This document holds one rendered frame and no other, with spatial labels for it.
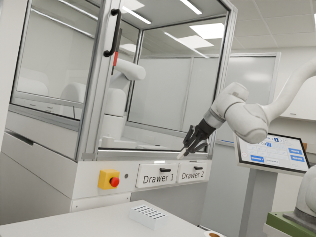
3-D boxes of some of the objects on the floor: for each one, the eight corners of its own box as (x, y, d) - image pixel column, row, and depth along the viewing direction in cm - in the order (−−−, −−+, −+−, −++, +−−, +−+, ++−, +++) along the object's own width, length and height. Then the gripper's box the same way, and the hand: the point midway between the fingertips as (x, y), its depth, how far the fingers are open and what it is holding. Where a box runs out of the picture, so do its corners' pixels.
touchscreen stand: (296, 330, 154) (323, 169, 154) (225, 319, 152) (253, 157, 153) (260, 278, 204) (280, 157, 204) (207, 270, 202) (228, 147, 203)
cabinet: (190, 296, 168) (209, 180, 169) (35, 412, 91) (72, 200, 92) (106, 234, 232) (121, 151, 232) (-26, 272, 155) (-4, 147, 156)
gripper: (223, 133, 109) (190, 169, 118) (205, 114, 117) (176, 149, 126) (215, 132, 104) (181, 169, 113) (197, 112, 111) (166, 148, 120)
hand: (183, 154), depth 118 cm, fingers closed
